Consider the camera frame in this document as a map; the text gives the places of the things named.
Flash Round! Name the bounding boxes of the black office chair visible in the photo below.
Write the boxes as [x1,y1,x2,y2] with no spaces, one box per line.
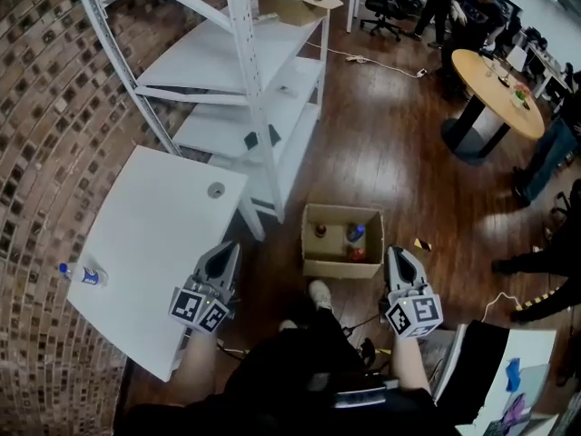
[359,0,426,44]

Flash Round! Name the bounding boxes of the white metal shelf rack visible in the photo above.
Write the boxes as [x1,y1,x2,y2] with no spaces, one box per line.
[70,0,331,243]

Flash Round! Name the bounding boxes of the person's black clothing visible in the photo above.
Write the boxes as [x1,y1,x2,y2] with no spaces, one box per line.
[113,304,510,436]

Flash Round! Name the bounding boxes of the round wooden table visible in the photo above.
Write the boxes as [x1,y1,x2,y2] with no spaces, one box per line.
[441,48,547,161]

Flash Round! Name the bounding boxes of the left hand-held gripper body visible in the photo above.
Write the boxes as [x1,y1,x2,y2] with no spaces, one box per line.
[168,272,235,335]

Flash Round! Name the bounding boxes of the blue cloth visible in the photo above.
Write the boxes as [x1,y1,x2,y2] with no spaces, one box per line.
[505,357,524,393]

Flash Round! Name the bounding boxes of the person's white shoe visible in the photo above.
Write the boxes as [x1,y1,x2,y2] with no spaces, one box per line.
[308,280,333,311]

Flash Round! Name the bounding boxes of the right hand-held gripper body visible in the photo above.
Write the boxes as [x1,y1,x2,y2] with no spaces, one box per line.
[384,283,444,338]

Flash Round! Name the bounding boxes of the white desk with clutter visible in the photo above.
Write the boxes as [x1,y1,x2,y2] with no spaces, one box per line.
[430,323,558,436]

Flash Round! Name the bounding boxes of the small potted plant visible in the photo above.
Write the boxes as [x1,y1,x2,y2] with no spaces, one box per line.
[509,82,531,109]

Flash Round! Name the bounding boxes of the clear bottle blue label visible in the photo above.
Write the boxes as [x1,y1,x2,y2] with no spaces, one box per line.
[58,262,110,289]

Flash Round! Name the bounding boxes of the person's right forearm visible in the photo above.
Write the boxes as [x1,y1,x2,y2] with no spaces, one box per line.
[389,333,433,397]

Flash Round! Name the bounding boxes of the thin white cable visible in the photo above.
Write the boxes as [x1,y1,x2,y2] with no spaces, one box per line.
[479,291,519,325]

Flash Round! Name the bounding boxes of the white power cable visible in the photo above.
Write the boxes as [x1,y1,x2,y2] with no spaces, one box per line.
[302,39,429,80]

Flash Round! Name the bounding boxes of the person's left forearm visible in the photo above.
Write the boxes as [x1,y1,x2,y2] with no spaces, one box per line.
[173,327,220,383]

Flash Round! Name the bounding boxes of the black chest device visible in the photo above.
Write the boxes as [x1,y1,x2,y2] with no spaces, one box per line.
[332,376,401,409]

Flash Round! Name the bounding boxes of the cardboard box with open flaps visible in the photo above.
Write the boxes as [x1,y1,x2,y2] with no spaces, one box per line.
[257,0,345,28]

